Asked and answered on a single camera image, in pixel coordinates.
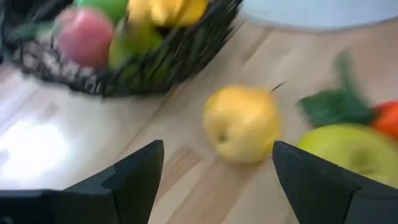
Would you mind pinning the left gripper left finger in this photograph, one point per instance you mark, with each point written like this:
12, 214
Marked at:
124, 193

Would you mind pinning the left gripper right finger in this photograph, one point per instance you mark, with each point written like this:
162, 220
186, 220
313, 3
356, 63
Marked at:
326, 193

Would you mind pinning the yellow-green apple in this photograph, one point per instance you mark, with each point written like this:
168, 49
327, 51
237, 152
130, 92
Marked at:
348, 149

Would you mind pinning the orange carrot with leaves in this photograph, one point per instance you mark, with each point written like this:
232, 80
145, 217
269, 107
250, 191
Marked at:
335, 105

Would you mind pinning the yellow pear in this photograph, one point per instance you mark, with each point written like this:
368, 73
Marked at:
242, 124

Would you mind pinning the dark green cucumber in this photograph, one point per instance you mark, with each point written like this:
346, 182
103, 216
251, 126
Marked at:
149, 68

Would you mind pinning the green pear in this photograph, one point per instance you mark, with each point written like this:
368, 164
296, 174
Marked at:
136, 40

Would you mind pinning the pink peach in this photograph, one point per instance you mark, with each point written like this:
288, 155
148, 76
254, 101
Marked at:
84, 37

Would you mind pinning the yellow-orange mango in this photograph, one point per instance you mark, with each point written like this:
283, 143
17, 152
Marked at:
152, 11

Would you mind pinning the bright green apple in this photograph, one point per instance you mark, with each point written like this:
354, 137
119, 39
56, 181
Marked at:
105, 7

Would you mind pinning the yellow lemon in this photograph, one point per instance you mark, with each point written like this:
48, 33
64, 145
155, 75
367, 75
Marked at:
192, 11

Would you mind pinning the white round woven placemat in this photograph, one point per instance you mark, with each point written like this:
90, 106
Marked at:
311, 12

